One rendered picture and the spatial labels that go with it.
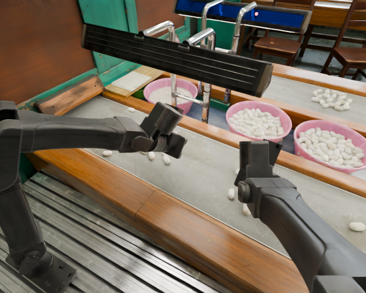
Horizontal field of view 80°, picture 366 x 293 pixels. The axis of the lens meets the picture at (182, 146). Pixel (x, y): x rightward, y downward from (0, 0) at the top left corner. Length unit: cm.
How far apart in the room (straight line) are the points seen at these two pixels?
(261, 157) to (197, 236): 27
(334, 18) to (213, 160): 272
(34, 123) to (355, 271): 44
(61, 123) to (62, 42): 65
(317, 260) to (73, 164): 73
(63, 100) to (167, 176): 54
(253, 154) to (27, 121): 40
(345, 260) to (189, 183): 52
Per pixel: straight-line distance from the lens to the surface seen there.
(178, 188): 71
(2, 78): 97
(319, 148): 97
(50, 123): 44
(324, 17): 328
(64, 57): 107
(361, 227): 78
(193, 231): 61
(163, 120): 53
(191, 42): 64
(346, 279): 24
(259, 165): 46
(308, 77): 143
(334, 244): 29
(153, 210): 64
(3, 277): 82
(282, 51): 270
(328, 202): 81
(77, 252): 75
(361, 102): 138
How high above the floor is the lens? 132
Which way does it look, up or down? 44 degrees down
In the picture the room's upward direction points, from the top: straight up
